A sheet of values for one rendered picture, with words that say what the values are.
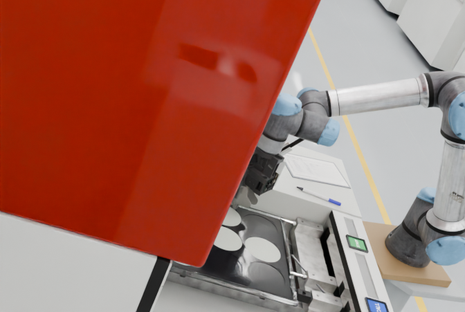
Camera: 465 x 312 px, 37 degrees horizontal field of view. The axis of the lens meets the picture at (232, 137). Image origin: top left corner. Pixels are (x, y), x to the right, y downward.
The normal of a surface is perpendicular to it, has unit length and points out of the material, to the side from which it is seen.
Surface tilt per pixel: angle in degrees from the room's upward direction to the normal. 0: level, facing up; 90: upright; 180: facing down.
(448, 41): 90
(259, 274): 0
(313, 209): 90
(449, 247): 100
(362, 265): 0
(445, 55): 90
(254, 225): 0
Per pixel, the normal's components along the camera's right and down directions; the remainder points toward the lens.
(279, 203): 0.03, 0.45
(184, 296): 0.36, -0.84
